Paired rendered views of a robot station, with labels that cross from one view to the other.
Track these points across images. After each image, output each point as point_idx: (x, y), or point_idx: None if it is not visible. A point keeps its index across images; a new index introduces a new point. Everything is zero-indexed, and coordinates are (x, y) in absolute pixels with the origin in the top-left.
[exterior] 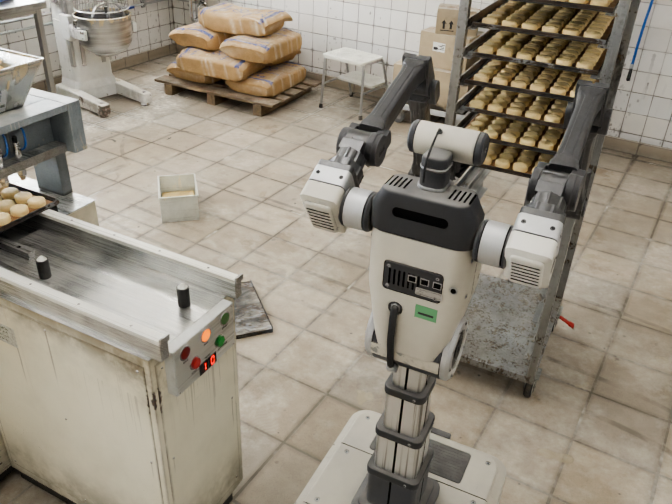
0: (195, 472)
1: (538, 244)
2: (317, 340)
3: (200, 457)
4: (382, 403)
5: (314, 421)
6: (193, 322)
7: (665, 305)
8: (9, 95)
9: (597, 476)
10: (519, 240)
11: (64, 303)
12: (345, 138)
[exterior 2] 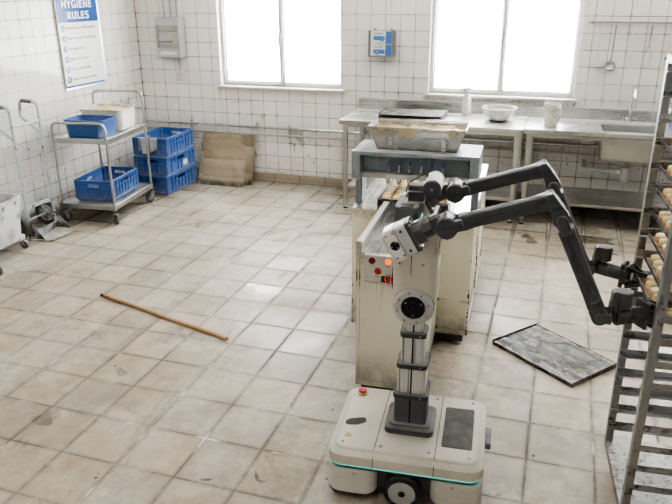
0: (376, 343)
1: (388, 228)
2: (584, 409)
3: (382, 337)
4: (543, 451)
5: (498, 422)
6: (389, 254)
7: None
8: (447, 144)
9: None
10: (389, 225)
11: (369, 223)
12: (446, 181)
